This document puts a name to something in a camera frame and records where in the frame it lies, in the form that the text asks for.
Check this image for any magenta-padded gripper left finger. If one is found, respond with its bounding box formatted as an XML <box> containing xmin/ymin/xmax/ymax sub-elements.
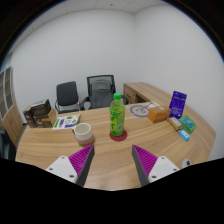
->
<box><xmin>45</xmin><ymin>144</ymin><xmax>96</xmax><ymax>188</ymax></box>

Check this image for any low wooden side cabinet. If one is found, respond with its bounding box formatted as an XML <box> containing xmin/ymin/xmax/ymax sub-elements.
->
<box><xmin>122</xmin><ymin>81</ymin><xmax>174</xmax><ymax>105</ymax></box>

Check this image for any tan bar packet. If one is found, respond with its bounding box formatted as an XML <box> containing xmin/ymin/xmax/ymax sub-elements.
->
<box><xmin>166</xmin><ymin>116</ymin><xmax>184</xmax><ymax>131</ymax></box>

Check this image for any green drink bottle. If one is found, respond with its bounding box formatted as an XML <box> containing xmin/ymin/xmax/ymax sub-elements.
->
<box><xmin>109</xmin><ymin>92</ymin><xmax>127</xmax><ymax>138</ymax></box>

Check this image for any printed paper leaflet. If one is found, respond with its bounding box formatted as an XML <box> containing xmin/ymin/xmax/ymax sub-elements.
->
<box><xmin>52</xmin><ymin>113</ymin><xmax>82</xmax><ymax>130</ymax></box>

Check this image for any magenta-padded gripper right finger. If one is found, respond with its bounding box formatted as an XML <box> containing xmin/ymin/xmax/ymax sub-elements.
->
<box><xmin>130</xmin><ymin>144</ymin><xmax>181</xmax><ymax>188</ymax></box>

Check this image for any orange box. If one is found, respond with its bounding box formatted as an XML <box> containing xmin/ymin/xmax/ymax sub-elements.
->
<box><xmin>147</xmin><ymin>105</ymin><xmax>172</xmax><ymax>124</ymax></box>

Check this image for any flat round red coaster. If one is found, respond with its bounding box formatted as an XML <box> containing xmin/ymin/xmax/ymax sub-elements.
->
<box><xmin>109</xmin><ymin>129</ymin><xmax>128</xmax><ymax>142</ymax></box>

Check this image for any purple standing card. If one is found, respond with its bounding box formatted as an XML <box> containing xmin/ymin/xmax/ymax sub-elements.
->
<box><xmin>168</xmin><ymin>90</ymin><xmax>188</xmax><ymax>119</ymax></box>

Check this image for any brown box with black top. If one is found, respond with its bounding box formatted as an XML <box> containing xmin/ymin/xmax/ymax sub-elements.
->
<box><xmin>30</xmin><ymin>98</ymin><xmax>58</xmax><ymax>128</ymax></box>

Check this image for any small blue packet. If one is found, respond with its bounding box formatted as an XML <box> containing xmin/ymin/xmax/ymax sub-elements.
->
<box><xmin>178</xmin><ymin>129</ymin><xmax>191</xmax><ymax>142</ymax></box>

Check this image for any white round cable grommet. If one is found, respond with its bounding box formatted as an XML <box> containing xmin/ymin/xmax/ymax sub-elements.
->
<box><xmin>181</xmin><ymin>158</ymin><xmax>192</xmax><ymax>169</ymax></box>

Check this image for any dark armchair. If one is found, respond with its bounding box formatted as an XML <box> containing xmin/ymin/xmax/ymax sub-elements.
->
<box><xmin>0</xmin><ymin>128</ymin><xmax>18</xmax><ymax>160</ymax></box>

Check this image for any clear glass dish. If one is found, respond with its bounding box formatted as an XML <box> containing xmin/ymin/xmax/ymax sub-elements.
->
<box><xmin>129</xmin><ymin>103</ymin><xmax>156</xmax><ymax>118</ymax></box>

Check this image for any green box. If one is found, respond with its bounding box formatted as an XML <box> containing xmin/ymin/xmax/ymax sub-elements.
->
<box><xmin>177</xmin><ymin>114</ymin><xmax>197</xmax><ymax>135</ymax></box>

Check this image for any grey mesh office chair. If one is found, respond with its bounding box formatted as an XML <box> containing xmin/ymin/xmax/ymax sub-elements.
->
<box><xmin>81</xmin><ymin>74</ymin><xmax>129</xmax><ymax>110</ymax></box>

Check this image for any white mug with brown base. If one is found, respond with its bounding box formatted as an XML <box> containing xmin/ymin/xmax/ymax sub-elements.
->
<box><xmin>72</xmin><ymin>122</ymin><xmax>96</xmax><ymax>148</ymax></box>

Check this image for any black office chair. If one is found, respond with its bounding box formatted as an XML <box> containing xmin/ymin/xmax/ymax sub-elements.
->
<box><xmin>54</xmin><ymin>80</ymin><xmax>82</xmax><ymax>114</ymax></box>

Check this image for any wooden shelf cabinet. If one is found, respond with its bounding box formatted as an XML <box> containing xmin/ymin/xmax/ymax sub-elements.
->
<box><xmin>0</xmin><ymin>66</ymin><xmax>24</xmax><ymax>148</ymax></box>

